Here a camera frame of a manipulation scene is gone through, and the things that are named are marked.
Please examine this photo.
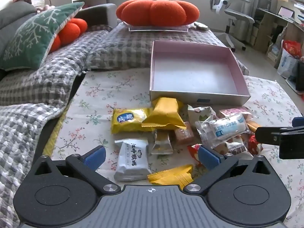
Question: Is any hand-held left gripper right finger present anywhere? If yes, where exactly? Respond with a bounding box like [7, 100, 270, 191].
[183, 145, 273, 193]

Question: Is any red snack packet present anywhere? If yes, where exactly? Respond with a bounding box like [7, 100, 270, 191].
[187, 144, 203, 167]
[247, 134, 264, 155]

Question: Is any red plastic bag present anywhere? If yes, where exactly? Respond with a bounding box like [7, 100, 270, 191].
[281, 40, 302, 59]

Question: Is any yellow packet with blue label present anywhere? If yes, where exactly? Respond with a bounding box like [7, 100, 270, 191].
[112, 108, 155, 135]

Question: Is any laptop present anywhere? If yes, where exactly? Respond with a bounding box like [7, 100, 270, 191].
[277, 6, 295, 18]

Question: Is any grey sofa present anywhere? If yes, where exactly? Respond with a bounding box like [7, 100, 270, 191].
[0, 1, 117, 81]

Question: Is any orange bread stick packet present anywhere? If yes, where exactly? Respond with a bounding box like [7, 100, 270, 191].
[245, 120, 259, 133]

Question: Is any small orange pumpkin cushion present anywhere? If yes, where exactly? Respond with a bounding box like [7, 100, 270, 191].
[48, 18, 88, 53]

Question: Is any white biscuit packet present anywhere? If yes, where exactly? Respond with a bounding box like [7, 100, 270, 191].
[113, 139, 152, 182]

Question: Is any white and green snack packet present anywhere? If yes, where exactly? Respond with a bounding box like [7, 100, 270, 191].
[187, 104, 217, 129]

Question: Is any clear packet with blue print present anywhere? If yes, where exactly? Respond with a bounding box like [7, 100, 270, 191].
[195, 113, 250, 149]

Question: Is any clear packet with orange cake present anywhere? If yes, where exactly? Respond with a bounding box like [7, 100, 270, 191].
[174, 122, 196, 146]

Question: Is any pink snack packet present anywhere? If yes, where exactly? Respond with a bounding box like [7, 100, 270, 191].
[219, 107, 253, 124]

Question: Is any clear acrylic tray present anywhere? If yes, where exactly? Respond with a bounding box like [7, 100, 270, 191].
[122, 21, 191, 33]

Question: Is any pink plush toy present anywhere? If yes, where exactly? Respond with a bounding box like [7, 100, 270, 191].
[36, 5, 56, 14]

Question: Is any green snowflake pillow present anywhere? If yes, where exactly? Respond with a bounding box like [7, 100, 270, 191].
[0, 2, 85, 72]

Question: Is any pink cardboard box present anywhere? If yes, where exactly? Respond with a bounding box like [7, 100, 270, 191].
[149, 40, 251, 106]

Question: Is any grey checkered blanket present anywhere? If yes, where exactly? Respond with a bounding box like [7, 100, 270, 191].
[0, 23, 250, 220]

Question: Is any small gold bar packet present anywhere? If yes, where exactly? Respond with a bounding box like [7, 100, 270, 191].
[151, 129, 174, 155]

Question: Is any floral tablecloth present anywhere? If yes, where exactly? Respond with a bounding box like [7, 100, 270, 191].
[43, 68, 304, 222]

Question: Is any large orange pumpkin cushion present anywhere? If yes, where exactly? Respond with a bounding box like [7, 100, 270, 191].
[116, 0, 200, 27]

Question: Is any small pale packet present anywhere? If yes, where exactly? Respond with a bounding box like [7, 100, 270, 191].
[193, 22, 209, 31]

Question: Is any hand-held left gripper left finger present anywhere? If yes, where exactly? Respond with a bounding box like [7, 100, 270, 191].
[30, 145, 121, 194]

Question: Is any white and blue bag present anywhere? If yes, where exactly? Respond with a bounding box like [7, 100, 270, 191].
[276, 49, 300, 79]

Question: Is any plain yellow snack packet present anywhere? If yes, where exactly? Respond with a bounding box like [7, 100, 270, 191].
[147, 164, 194, 189]
[142, 97, 187, 130]

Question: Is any white office chair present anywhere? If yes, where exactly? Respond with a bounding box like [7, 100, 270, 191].
[210, 0, 256, 52]

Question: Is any dark desk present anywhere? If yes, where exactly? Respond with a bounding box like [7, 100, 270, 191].
[255, 3, 304, 53]

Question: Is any white and brown snack packet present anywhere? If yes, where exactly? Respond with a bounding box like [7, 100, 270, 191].
[213, 135, 254, 160]

